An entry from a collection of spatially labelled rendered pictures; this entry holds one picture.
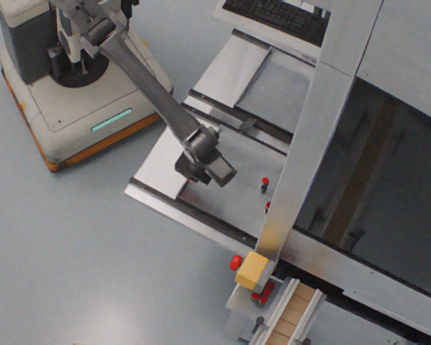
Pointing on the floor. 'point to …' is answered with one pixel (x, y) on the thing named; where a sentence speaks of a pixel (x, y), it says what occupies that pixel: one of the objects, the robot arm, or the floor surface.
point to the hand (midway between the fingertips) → (191, 179)
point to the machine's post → (315, 125)
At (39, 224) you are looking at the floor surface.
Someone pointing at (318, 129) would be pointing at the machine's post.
